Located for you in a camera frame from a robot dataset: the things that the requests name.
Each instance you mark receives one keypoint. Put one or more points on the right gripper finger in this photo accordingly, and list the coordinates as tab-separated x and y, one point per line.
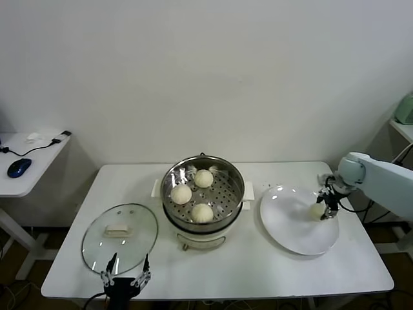
323	194
329	213

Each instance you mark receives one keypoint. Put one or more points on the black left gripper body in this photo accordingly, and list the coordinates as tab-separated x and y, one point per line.
122	289

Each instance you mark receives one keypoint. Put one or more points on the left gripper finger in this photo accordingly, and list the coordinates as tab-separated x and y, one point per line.
145	272
109	271

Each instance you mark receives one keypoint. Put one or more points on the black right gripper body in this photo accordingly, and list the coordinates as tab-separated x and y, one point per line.
334	198

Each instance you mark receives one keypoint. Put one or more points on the white steamed baozi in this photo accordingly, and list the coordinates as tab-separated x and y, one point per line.
202	213
203	178
315	212
181	194

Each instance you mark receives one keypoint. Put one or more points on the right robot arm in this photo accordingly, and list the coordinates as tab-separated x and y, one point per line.
380	181

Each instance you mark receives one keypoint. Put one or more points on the stainless steel steamer basket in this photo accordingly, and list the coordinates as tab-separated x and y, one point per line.
232	184

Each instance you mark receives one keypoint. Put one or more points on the large white plate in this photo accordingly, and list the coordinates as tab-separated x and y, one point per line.
290	223

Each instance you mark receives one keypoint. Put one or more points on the cream electric cooker base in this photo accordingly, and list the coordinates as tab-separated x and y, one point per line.
200	239

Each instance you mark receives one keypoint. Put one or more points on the white shelf desk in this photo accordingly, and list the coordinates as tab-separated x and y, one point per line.
403	130

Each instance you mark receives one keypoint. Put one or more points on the mint green appliance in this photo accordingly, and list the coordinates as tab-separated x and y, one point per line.
406	109

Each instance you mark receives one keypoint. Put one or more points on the white side desk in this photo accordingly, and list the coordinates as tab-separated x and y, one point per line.
42	174

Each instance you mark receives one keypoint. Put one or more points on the blue computer mouse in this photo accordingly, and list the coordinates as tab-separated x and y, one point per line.
19	168

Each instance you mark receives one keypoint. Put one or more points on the crumpled white tissue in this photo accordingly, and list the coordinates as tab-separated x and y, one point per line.
34	137

